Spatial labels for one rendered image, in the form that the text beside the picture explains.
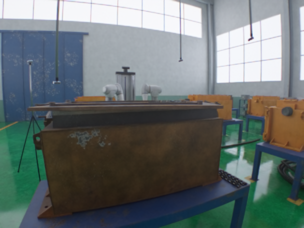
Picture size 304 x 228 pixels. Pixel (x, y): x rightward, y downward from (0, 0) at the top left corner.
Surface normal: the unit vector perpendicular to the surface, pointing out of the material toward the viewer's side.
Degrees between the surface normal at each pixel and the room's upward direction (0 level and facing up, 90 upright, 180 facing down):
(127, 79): 90
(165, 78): 90
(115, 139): 90
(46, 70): 90
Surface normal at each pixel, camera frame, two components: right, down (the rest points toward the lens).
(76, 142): 0.37, 0.12
